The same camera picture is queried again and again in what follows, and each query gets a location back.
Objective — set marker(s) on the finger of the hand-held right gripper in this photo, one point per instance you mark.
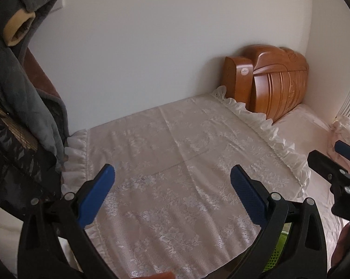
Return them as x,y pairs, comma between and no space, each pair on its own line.
349,151
326,164

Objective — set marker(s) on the wooden headboard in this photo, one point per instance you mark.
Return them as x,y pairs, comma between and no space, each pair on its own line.
275,81

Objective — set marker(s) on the pink floral quilt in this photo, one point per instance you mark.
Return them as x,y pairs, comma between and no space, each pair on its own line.
345,129

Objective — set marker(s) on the white wall switch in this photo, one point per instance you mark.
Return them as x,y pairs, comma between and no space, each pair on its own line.
58,1

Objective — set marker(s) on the grey fleece garment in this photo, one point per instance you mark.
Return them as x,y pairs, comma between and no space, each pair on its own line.
20,78

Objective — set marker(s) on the white lace ruffled cloth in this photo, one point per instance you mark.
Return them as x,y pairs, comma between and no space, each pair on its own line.
180,177

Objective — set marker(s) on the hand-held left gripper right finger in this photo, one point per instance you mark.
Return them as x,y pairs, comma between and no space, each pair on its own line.
249,193

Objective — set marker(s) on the brown cloth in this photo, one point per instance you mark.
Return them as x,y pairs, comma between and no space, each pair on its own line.
44,84

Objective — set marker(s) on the green mesh basket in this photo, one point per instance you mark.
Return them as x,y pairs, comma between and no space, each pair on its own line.
276,252

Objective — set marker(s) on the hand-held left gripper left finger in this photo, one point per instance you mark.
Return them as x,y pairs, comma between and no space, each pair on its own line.
98,189

